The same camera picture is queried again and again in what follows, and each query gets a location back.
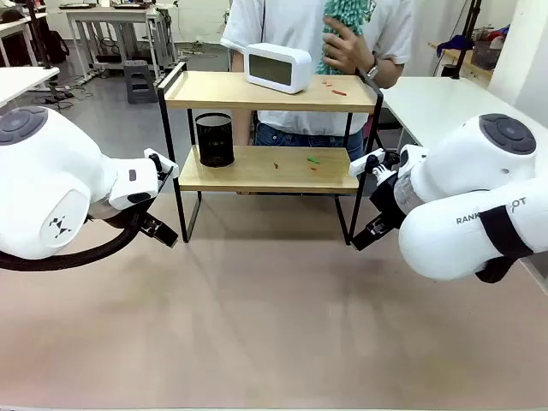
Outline person's left hand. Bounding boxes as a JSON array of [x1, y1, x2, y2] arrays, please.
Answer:
[[321, 15, 378, 78]]

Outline blue cloth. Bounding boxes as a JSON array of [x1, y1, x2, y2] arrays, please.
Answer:
[[436, 34, 475, 57]]

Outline black strap on arm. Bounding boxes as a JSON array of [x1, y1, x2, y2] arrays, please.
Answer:
[[474, 205, 534, 284]]

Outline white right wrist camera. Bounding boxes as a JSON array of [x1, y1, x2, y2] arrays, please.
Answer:
[[348, 148, 387, 178]]

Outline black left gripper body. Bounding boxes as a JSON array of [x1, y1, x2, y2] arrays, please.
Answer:
[[127, 164, 180, 235]]

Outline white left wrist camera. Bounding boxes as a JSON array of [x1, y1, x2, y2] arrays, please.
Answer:
[[143, 147, 180, 174]]

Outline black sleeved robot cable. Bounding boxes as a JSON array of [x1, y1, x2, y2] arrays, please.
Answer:
[[0, 211, 143, 272]]

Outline black backpack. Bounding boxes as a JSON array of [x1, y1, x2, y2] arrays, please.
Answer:
[[41, 28, 70, 64]]

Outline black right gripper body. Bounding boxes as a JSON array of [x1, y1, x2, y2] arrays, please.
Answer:
[[369, 170, 408, 229]]

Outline person's left forearm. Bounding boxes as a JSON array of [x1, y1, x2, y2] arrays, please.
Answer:
[[366, 54, 407, 88]]

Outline large white table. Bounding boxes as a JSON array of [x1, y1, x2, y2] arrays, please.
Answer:
[[378, 75, 548, 151]]

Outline black mesh pen holder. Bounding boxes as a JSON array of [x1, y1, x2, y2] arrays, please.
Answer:
[[194, 111, 236, 169]]

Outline two-tier wooden black-frame shelf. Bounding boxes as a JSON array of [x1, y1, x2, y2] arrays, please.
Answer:
[[157, 62, 384, 247]]

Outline black camera stand pole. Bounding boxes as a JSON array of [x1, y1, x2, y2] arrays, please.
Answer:
[[452, 0, 484, 80], [25, 0, 56, 73]]

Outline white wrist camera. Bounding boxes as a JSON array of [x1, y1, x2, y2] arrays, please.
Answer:
[[348, 148, 387, 178], [143, 147, 180, 174]]

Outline black wristwatch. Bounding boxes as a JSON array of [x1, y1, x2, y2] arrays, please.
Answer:
[[364, 54, 381, 81]]

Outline blue jeans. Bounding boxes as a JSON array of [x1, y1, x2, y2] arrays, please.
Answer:
[[254, 121, 366, 162]]

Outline white side table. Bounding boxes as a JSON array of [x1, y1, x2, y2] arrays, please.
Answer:
[[0, 66, 61, 109]]

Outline white background desk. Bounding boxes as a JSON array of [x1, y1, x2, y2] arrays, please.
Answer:
[[58, 3, 177, 83]]

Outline dark mesh basket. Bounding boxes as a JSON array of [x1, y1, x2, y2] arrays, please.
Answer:
[[472, 39, 503, 70]]

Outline grey plastic step stool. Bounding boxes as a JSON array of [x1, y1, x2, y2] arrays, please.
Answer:
[[122, 59, 159, 105]]

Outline white t-shirt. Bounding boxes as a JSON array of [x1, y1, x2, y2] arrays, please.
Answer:
[[219, 0, 414, 138]]

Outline teal chenille duster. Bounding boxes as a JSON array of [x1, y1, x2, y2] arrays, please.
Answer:
[[314, 0, 370, 76]]

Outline white digital clock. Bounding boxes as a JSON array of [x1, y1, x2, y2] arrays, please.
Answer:
[[244, 42, 313, 95]]

